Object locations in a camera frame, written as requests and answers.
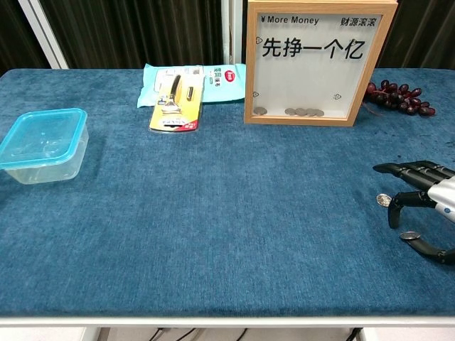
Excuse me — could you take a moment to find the white table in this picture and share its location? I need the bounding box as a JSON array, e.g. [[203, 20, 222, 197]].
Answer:
[[0, 314, 455, 341]]

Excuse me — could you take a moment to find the yellow razor blister pack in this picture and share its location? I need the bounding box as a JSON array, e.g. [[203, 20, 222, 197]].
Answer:
[[147, 73, 206, 133]]

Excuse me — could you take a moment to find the right black-silver robot hand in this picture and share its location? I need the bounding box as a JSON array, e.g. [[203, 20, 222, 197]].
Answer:
[[372, 160, 455, 266]]

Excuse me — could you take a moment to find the clear blue-rimmed plastic container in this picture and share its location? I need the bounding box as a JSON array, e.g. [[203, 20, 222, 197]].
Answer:
[[0, 107, 89, 185]]

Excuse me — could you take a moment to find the wooden glass-front money box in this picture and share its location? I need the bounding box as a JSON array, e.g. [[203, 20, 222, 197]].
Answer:
[[243, 0, 398, 128]]

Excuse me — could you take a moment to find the blue tablecloth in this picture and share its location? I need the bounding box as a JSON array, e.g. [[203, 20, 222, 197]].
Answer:
[[0, 67, 455, 319]]

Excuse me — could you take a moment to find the dark red grape bunch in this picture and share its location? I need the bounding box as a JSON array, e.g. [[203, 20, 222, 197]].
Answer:
[[362, 80, 437, 117]]

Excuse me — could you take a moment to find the light blue wipes packet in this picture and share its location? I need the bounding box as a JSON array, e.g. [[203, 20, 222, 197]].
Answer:
[[136, 63, 248, 109]]

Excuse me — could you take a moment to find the black folding screen panel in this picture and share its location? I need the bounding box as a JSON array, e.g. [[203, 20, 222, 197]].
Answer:
[[17, 0, 234, 70], [220, 0, 455, 70], [0, 0, 69, 77]]

